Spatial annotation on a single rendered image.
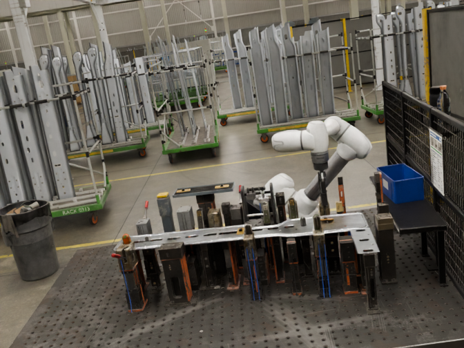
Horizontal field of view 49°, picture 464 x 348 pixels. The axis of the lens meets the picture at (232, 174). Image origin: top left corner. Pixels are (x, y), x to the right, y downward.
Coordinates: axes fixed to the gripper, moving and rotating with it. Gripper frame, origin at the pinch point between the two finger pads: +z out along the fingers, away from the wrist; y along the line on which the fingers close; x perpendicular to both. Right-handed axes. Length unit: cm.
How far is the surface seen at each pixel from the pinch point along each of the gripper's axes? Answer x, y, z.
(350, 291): 7.0, 22.9, 42.2
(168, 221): -94, -31, 15
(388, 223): 28.9, 16.8, 10.4
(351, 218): 13.3, -2.5, 13.6
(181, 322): -78, 37, 43
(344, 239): 6.8, 18.9, 15.6
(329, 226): 0.6, 5.9, 13.6
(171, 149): -228, -589, 86
